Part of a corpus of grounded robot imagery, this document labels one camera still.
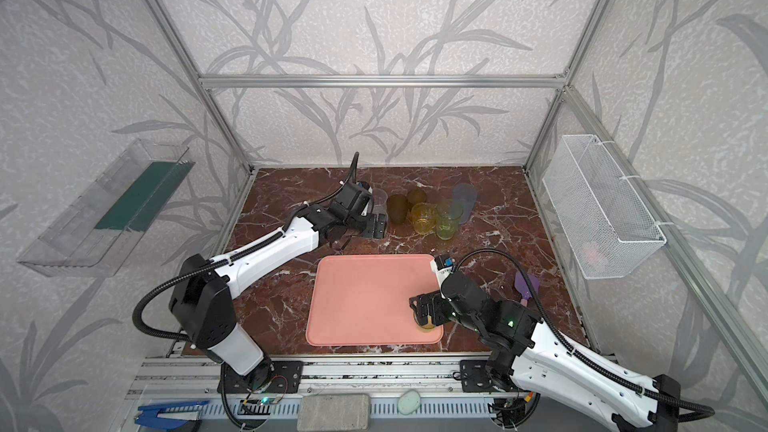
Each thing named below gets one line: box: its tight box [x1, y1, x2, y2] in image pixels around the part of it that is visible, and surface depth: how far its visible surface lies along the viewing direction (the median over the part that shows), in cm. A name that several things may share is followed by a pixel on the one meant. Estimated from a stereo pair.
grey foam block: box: [297, 394, 371, 432], surface depth 68 cm
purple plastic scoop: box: [514, 271, 540, 307], surface depth 93 cm
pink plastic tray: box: [305, 254, 444, 347], surface depth 86 cm
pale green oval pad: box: [397, 389, 421, 415], surface depth 70 cm
